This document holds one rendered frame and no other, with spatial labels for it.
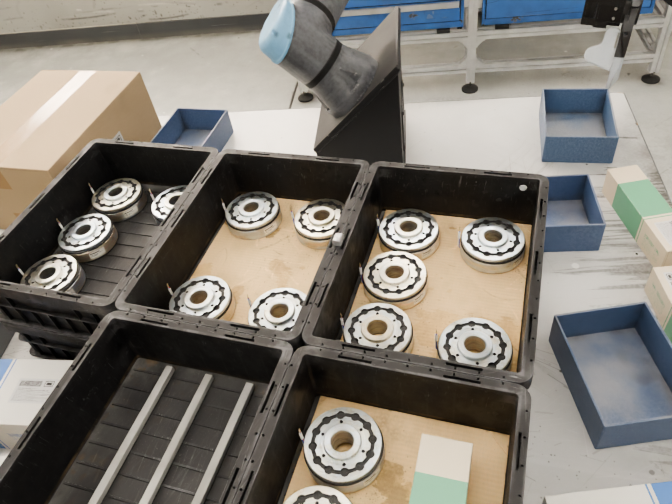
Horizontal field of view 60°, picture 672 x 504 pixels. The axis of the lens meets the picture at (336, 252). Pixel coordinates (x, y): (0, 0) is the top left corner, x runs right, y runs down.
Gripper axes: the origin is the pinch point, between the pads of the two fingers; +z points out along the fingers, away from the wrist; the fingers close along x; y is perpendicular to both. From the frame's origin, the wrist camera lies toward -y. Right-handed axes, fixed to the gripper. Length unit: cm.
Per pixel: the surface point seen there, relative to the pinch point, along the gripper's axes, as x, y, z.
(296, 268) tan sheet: 47, 42, 16
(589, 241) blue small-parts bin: 16.4, -3.5, 27.3
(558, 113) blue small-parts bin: -28.4, 9.6, 34.2
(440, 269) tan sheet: 39.7, 18.5, 15.7
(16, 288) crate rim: 72, 78, 5
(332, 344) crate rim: 64, 26, 4
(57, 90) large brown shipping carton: 17, 124, 15
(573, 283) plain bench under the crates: 25.5, -2.6, 29.3
